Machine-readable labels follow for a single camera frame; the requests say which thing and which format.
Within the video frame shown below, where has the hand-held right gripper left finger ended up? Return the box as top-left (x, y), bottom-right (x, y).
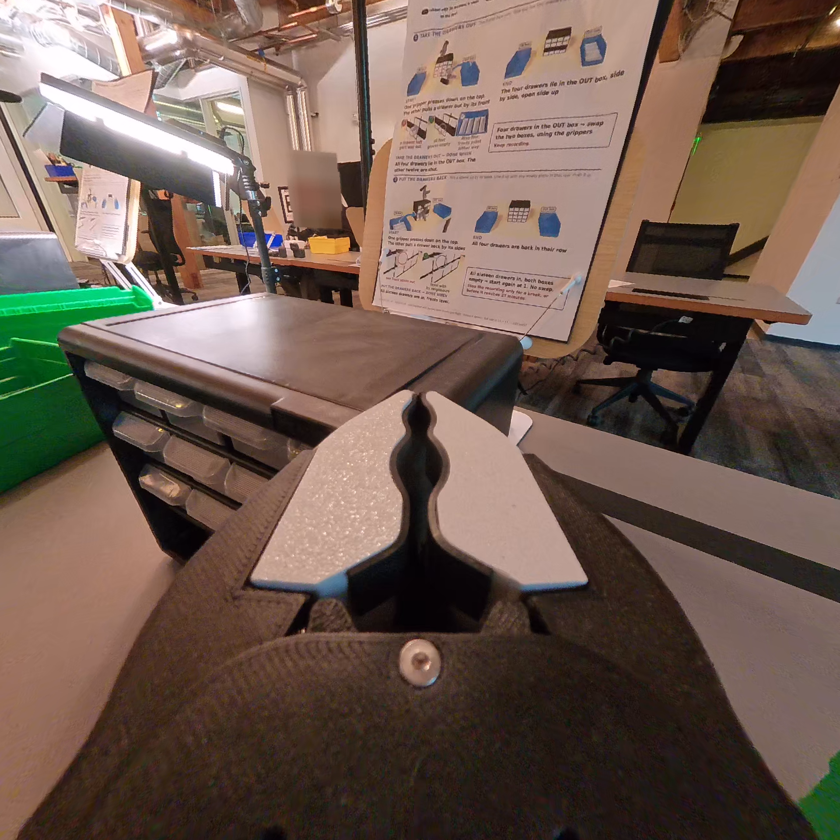
top-left (249, 390), bottom-right (431, 599)

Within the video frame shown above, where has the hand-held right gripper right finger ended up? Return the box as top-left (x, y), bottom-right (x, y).
top-left (424, 390), bottom-right (589, 595)

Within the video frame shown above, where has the set of clear cabinet drawers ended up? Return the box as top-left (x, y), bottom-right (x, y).
top-left (84, 360), bottom-right (309, 529)

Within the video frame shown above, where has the black drawer cabinet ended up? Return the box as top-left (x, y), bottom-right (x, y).
top-left (58, 292), bottom-right (526, 565)

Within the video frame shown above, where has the black tape strip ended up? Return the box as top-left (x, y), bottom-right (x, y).
top-left (570, 471), bottom-right (840, 589)

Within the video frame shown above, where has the long wooden table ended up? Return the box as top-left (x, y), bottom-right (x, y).
top-left (186, 243), bottom-right (363, 311)

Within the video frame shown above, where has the black light stand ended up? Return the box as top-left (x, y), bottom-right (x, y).
top-left (233, 154), bottom-right (284, 296)

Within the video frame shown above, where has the green plastic box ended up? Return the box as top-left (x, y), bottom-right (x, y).
top-left (0, 285), bottom-right (156, 494)
top-left (796, 753), bottom-right (840, 840)

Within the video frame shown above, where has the black mesh office chair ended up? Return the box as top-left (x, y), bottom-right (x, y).
top-left (574, 220), bottom-right (742, 431)

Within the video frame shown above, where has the grey wood-edged desk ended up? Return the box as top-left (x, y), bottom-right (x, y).
top-left (602, 272), bottom-right (813, 455)

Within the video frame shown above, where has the white instruction poster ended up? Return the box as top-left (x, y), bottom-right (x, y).
top-left (371, 0), bottom-right (661, 343)

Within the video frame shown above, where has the small instruction sheet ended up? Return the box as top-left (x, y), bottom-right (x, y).
top-left (73, 164), bottom-right (133, 263)

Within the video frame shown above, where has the black vertical pole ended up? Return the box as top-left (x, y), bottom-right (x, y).
top-left (352, 0), bottom-right (376, 252)

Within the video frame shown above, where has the led light panel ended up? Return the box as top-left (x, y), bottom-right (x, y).
top-left (23, 72), bottom-right (256, 206)

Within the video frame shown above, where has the wooden poster board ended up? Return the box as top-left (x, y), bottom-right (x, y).
top-left (357, 0), bottom-right (726, 361)

